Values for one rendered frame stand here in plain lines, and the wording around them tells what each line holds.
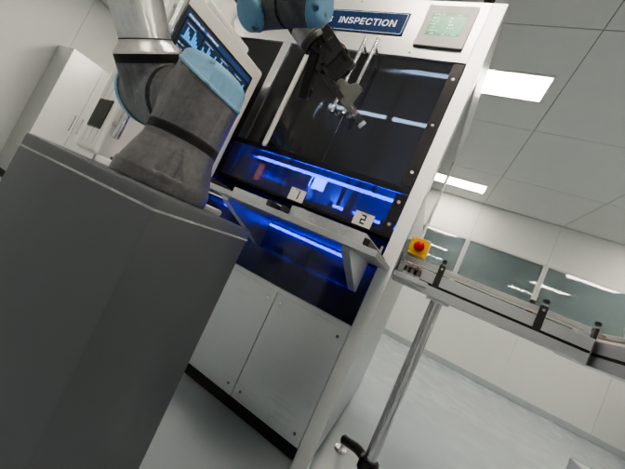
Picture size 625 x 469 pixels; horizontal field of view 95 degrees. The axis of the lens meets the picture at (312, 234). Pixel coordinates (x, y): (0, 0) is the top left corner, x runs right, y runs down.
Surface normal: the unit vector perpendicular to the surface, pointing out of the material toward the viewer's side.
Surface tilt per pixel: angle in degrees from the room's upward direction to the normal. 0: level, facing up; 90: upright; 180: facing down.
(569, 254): 90
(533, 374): 90
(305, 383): 90
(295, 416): 90
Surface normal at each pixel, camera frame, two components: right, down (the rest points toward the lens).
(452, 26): -0.33, -0.21
